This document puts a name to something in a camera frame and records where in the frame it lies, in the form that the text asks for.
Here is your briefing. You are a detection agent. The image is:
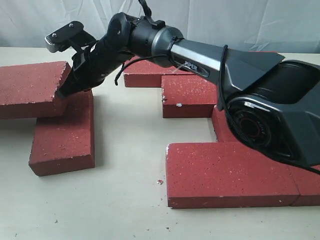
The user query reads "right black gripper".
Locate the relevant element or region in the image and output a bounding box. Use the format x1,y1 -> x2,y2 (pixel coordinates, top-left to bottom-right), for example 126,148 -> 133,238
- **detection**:
57,38 -> 130,100

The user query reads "chipped red brick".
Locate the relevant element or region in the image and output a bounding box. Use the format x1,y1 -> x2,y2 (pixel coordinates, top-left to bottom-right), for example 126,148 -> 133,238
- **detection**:
161,75 -> 217,118

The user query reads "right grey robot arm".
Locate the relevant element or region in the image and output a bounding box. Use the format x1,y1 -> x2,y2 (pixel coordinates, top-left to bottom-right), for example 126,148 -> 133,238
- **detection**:
46,1 -> 320,174

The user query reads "front large red brick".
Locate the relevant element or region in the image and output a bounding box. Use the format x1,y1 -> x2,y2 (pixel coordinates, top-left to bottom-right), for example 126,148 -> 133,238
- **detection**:
165,142 -> 300,209

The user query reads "right third-row red brick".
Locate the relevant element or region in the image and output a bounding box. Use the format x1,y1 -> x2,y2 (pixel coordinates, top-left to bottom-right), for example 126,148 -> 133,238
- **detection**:
211,105 -> 239,143

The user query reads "white backdrop cloth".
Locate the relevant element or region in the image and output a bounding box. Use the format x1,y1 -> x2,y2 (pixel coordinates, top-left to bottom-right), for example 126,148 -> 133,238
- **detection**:
0,0 -> 320,53

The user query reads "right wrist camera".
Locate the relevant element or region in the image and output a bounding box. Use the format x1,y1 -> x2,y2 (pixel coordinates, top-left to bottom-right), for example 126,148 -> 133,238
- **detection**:
44,20 -> 97,53

